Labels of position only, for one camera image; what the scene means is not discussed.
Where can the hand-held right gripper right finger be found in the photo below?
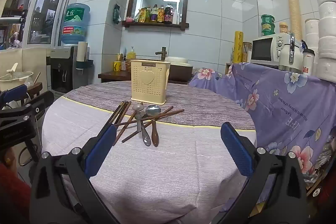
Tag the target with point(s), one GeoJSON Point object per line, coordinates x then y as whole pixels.
{"type": "Point", "coordinates": [236, 148]}

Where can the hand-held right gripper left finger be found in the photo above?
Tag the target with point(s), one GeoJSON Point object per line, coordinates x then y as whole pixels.
{"type": "Point", "coordinates": [101, 150]}

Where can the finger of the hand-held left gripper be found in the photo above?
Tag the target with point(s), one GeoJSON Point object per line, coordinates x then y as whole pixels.
{"type": "Point", "coordinates": [42, 103]}
{"type": "Point", "coordinates": [14, 94]}

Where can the brown wooden chopstick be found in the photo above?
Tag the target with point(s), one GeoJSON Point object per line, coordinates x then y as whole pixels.
{"type": "Point", "coordinates": [122, 112]}
{"type": "Point", "coordinates": [131, 135]}
{"type": "Point", "coordinates": [173, 111]}
{"type": "Point", "coordinates": [122, 123]}

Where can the black chopstick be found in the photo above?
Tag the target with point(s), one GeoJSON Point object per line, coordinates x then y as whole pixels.
{"type": "Point", "coordinates": [117, 114]}
{"type": "Point", "coordinates": [114, 113]}

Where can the large metal spoon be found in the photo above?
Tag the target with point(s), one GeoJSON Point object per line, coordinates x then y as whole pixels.
{"type": "Point", "coordinates": [145, 137]}

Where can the small metal spoon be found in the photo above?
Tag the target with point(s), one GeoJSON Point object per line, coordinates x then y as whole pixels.
{"type": "Point", "coordinates": [137, 107]}

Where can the cream plastic utensil holder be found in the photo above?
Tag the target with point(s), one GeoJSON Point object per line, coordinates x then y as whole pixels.
{"type": "Point", "coordinates": [148, 82]}

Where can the person's left hand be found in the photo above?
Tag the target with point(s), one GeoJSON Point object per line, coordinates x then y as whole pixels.
{"type": "Point", "coordinates": [6, 158]}

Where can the wooden stool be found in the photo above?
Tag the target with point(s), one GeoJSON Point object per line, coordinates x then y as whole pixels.
{"type": "Point", "coordinates": [35, 87]}

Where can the water dispenser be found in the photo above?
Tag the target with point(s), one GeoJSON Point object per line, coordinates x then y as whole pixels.
{"type": "Point", "coordinates": [63, 69]}

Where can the teal cup holder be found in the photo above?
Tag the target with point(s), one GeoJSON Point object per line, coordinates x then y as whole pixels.
{"type": "Point", "coordinates": [85, 64]}

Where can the purple floral cloth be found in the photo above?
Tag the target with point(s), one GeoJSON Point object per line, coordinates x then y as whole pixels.
{"type": "Point", "coordinates": [283, 108]}

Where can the white paper cup stack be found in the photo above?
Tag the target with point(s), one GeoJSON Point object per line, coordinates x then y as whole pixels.
{"type": "Point", "coordinates": [82, 50]}

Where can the dark wooden sink cabinet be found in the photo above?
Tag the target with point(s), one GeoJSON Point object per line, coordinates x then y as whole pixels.
{"type": "Point", "coordinates": [113, 77]}

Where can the yellow cup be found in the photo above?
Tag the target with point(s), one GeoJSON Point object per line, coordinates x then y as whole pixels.
{"type": "Point", "coordinates": [117, 66]}

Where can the blue water jug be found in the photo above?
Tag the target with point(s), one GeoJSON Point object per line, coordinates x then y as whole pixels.
{"type": "Point", "coordinates": [76, 22]}

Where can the woven basket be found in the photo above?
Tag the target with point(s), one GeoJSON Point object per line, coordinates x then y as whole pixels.
{"type": "Point", "coordinates": [128, 65]}

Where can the yellow roll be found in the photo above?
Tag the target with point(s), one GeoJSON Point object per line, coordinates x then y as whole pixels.
{"type": "Point", "coordinates": [238, 48]}

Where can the yellow dish soap bottle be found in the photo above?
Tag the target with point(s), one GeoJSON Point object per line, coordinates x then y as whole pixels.
{"type": "Point", "coordinates": [131, 54]}

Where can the white microwave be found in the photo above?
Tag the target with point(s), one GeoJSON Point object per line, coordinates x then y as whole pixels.
{"type": "Point", "coordinates": [262, 49]}

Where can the white thermos kettle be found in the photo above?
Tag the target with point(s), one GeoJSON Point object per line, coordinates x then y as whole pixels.
{"type": "Point", "coordinates": [287, 56]}

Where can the white tumbler red label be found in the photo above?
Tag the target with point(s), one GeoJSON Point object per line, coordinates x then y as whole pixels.
{"type": "Point", "coordinates": [308, 64]}

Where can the bronze faucet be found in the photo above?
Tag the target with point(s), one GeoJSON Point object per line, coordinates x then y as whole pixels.
{"type": "Point", "coordinates": [163, 53]}

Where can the green hanging package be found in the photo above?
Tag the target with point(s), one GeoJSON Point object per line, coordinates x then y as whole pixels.
{"type": "Point", "coordinates": [116, 15]}

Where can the pink bowl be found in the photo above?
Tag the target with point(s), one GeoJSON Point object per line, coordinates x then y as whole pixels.
{"type": "Point", "coordinates": [129, 19]}

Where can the green instant noodle bowl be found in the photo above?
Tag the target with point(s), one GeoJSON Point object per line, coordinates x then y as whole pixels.
{"type": "Point", "coordinates": [267, 19]}
{"type": "Point", "coordinates": [267, 29]}

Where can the yellowish jar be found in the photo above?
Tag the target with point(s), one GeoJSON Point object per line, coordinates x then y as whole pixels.
{"type": "Point", "coordinates": [284, 28]}

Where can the yellow green packet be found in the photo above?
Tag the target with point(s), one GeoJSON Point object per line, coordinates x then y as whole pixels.
{"type": "Point", "coordinates": [141, 16]}

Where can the green bottle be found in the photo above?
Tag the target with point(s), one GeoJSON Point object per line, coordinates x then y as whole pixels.
{"type": "Point", "coordinates": [148, 15]}

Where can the white bottle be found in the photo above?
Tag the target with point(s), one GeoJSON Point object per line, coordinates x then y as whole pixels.
{"type": "Point", "coordinates": [178, 18]}

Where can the stack of toilet paper rolls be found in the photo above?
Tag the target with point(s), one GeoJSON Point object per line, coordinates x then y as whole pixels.
{"type": "Point", "coordinates": [325, 29]}

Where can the brown sauce bottle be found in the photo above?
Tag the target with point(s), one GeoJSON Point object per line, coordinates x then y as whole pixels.
{"type": "Point", "coordinates": [161, 14]}

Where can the wooden framed mirror shelf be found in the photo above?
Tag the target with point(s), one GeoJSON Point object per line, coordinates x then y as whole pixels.
{"type": "Point", "coordinates": [183, 7]}

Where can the dark soy sauce bottle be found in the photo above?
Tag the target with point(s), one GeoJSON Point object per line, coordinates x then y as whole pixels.
{"type": "Point", "coordinates": [168, 14]}

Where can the tall stack of paper cups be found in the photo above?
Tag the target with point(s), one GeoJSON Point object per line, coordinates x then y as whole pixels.
{"type": "Point", "coordinates": [293, 8]}

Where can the window with metal frame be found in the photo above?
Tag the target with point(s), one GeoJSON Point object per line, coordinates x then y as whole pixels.
{"type": "Point", "coordinates": [44, 11]}

